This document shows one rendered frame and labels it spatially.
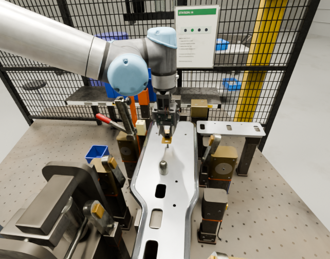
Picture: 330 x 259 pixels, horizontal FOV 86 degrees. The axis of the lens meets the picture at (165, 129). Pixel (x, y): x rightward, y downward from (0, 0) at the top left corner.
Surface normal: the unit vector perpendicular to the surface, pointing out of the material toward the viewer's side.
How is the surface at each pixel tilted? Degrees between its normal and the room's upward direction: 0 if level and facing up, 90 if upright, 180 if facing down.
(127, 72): 90
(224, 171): 90
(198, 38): 90
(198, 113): 90
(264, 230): 0
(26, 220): 0
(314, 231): 0
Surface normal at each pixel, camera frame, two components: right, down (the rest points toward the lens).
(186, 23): -0.12, 0.59
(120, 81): 0.22, 0.57
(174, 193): -0.04, -0.80
